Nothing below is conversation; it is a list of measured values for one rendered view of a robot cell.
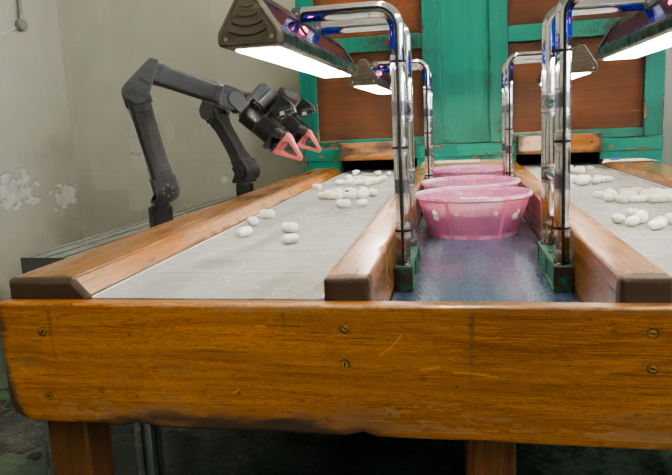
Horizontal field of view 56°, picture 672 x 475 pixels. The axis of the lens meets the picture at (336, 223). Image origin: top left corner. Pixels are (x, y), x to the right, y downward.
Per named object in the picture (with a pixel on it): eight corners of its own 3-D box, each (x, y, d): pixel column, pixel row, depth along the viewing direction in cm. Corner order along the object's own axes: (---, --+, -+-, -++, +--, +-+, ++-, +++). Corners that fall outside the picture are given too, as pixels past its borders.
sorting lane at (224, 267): (92, 313, 79) (90, 296, 79) (342, 178, 255) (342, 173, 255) (324, 315, 74) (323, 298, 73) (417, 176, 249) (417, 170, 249)
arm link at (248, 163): (262, 172, 224) (221, 98, 231) (249, 174, 219) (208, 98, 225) (253, 182, 228) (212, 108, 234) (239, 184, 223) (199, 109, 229)
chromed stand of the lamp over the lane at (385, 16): (295, 291, 102) (278, 5, 95) (321, 263, 122) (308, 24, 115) (413, 291, 99) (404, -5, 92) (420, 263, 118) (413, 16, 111)
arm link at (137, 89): (239, 92, 178) (130, 55, 165) (248, 90, 169) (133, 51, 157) (228, 134, 178) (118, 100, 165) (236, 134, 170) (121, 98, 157)
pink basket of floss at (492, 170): (466, 202, 199) (465, 172, 198) (413, 196, 222) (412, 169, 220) (524, 194, 213) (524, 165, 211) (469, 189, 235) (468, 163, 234)
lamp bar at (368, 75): (348, 86, 171) (347, 58, 170) (376, 94, 231) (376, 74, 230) (377, 84, 170) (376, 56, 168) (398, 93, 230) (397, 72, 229)
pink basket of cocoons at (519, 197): (412, 243, 137) (410, 200, 136) (419, 223, 163) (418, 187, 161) (539, 242, 132) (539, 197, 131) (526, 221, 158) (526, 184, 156)
